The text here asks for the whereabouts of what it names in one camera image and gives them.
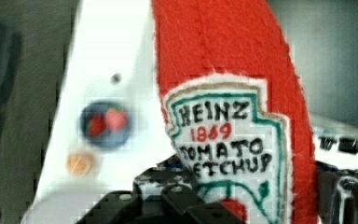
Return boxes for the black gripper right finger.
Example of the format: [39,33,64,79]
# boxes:
[317,162,358,224]

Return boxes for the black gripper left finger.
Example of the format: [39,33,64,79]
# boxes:
[132,155,200,203]

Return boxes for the red plush ketchup bottle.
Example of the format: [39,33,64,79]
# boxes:
[152,0,318,224]

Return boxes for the blue bowl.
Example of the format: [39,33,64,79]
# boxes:
[79,101,131,148]

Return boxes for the pink plush strawberry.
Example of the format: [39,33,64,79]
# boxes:
[105,108,129,132]

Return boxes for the orange slice toy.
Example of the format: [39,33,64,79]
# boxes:
[65,151,95,176]

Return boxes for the red plush strawberry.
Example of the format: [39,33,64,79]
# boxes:
[87,115,106,137]

